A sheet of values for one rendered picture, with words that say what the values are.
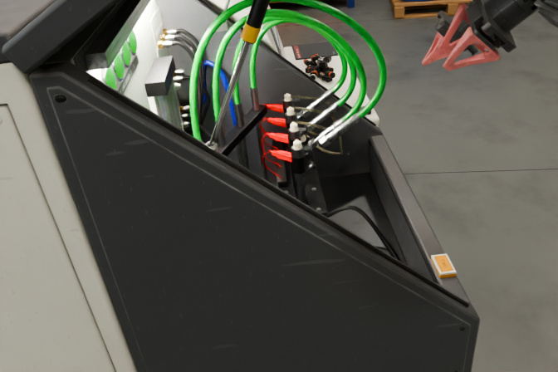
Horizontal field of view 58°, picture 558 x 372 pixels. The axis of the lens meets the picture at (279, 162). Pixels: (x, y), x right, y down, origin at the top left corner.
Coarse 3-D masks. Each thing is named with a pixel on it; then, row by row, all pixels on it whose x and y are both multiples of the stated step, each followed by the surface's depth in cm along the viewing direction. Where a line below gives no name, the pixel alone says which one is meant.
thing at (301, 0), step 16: (272, 0) 88; (288, 0) 88; (304, 0) 88; (224, 16) 88; (336, 16) 90; (208, 32) 90; (368, 32) 92; (384, 64) 95; (192, 80) 94; (384, 80) 97; (192, 96) 96; (192, 112) 98; (368, 112) 100; (192, 128) 100
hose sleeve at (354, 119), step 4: (352, 116) 101; (356, 116) 100; (348, 120) 101; (352, 120) 101; (356, 120) 101; (344, 124) 101; (348, 124) 101; (352, 124) 101; (336, 128) 102; (340, 128) 101; (344, 128) 101; (348, 128) 101; (332, 132) 102; (336, 132) 102; (340, 132) 102; (344, 132) 102; (328, 136) 102; (332, 136) 102; (336, 136) 102; (328, 140) 103; (332, 140) 103
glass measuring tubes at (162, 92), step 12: (156, 60) 106; (168, 60) 105; (156, 72) 99; (168, 72) 100; (144, 84) 95; (156, 84) 95; (168, 84) 98; (156, 96) 99; (168, 96) 102; (156, 108) 98; (168, 108) 100; (168, 120) 101; (180, 120) 113
